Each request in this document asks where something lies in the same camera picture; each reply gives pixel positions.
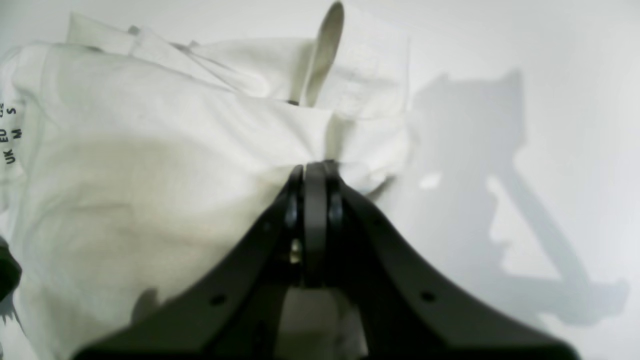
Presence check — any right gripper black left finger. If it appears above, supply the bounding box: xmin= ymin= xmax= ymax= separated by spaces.
xmin=74 ymin=163 xmax=313 ymax=360

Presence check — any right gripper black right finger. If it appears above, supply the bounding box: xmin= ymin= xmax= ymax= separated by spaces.
xmin=318 ymin=161 xmax=579 ymax=360

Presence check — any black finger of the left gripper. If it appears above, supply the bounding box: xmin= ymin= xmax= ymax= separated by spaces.
xmin=0 ymin=237 xmax=22 ymax=301

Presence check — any beige T-shirt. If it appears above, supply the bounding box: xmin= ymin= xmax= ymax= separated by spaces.
xmin=1 ymin=1 xmax=410 ymax=360

